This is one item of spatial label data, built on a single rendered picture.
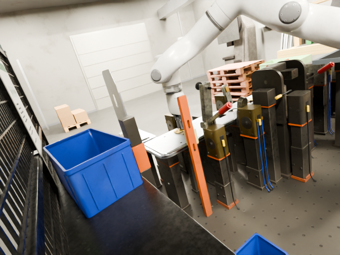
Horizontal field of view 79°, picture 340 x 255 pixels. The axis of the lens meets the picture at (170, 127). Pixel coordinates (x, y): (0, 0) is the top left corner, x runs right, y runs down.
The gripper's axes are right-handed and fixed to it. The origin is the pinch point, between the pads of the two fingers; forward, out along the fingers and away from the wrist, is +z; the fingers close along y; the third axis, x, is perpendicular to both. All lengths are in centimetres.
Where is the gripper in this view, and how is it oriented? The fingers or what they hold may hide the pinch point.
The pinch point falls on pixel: (181, 123)
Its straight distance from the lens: 95.1
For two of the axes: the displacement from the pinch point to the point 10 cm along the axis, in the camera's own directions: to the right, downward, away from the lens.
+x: -8.1, 3.7, -4.5
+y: -5.3, -1.5, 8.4
